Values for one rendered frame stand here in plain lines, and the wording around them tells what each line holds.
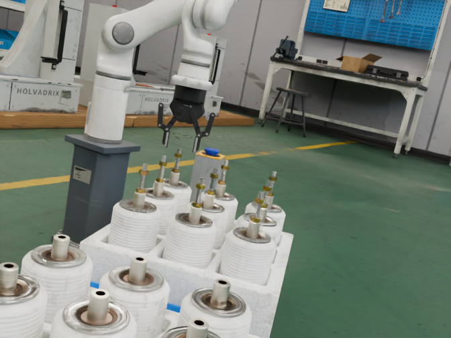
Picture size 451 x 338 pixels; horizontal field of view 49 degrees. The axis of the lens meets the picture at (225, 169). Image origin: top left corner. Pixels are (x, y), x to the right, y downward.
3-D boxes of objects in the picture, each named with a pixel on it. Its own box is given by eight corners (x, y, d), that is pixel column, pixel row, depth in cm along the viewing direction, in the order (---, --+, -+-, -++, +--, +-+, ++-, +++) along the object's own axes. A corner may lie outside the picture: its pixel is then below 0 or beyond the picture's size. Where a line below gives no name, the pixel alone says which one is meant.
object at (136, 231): (94, 279, 105) (107, 198, 101) (136, 277, 110) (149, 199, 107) (109, 302, 97) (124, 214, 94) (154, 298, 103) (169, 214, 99)
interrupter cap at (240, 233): (224, 232, 96) (225, 229, 96) (250, 229, 102) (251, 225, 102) (252, 247, 91) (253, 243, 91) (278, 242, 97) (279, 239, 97)
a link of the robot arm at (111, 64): (102, 11, 131) (92, 76, 134) (106, 10, 122) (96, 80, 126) (137, 19, 134) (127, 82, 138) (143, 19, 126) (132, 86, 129)
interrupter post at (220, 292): (207, 306, 66) (211, 283, 65) (211, 298, 68) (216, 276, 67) (224, 311, 65) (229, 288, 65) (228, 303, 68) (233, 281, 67)
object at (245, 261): (200, 314, 100) (217, 229, 96) (233, 304, 107) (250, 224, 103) (233, 338, 93) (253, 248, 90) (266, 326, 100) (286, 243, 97)
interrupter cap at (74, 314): (48, 324, 54) (49, 319, 54) (82, 297, 62) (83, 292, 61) (112, 345, 53) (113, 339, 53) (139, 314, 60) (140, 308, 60)
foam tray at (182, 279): (67, 325, 99) (79, 241, 95) (139, 259, 137) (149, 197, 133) (258, 384, 93) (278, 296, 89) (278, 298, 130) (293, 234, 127)
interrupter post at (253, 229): (242, 235, 96) (246, 219, 96) (251, 234, 98) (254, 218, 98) (252, 240, 95) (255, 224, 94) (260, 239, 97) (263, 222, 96)
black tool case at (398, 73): (368, 75, 551) (370, 66, 549) (407, 83, 538) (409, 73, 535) (364, 74, 520) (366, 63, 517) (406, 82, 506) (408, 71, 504)
